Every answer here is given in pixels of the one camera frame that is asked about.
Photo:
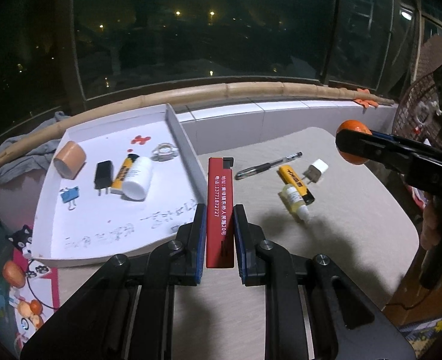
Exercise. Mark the blue binder clip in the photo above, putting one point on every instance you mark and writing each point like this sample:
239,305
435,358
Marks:
69,197

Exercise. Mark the cartoon printed mat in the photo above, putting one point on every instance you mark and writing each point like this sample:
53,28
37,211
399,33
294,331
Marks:
29,293

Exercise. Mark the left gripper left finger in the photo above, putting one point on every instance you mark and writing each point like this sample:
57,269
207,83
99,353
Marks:
125,310

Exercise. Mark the white round bottle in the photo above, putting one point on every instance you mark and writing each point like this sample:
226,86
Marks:
138,180

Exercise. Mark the orange tangerine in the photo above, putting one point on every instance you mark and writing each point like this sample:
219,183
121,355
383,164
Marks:
349,143

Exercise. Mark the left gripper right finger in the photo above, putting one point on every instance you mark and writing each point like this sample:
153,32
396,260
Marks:
313,309

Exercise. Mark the orange cloth on sill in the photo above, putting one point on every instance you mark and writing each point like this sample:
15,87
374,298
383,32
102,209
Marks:
368,100

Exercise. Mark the small yellow dropper bottle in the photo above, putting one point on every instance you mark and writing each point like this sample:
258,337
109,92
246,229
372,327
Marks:
295,202

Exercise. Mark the bamboo pole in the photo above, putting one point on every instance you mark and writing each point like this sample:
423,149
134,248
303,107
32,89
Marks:
216,93

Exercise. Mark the black gel pen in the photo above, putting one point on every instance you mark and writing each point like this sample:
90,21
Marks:
253,170

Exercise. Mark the tan tape roll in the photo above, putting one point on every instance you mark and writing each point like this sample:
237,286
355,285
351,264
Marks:
69,160

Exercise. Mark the white charger plug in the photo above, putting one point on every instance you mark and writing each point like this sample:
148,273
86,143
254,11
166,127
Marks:
316,170

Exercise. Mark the yellow lighter in tray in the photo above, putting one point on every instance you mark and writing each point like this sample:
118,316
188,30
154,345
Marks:
117,185

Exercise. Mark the black charger plug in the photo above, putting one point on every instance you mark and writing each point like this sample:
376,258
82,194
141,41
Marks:
103,176

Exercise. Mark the yellow black lighter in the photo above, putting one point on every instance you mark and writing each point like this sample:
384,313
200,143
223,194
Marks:
291,177

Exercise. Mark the white cardboard tray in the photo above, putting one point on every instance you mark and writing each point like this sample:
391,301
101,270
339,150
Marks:
102,226

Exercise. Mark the cartoon acrylic keychain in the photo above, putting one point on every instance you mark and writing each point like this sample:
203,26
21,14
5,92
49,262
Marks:
164,152

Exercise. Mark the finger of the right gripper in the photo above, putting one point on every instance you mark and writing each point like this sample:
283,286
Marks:
420,164

